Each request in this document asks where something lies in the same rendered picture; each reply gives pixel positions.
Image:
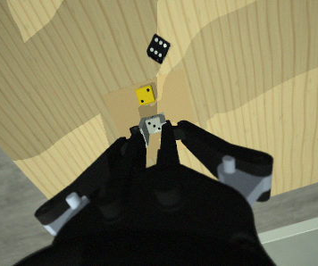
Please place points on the black die with white pips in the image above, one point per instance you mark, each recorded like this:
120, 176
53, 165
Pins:
158, 49

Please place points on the yellow die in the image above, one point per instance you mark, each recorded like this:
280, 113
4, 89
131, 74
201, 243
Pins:
145, 95

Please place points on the tan flat mat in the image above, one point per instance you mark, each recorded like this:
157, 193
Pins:
171, 98

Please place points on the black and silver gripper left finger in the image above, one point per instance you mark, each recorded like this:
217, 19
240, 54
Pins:
113, 192

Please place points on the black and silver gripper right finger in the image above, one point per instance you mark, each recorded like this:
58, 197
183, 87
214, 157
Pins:
247, 170

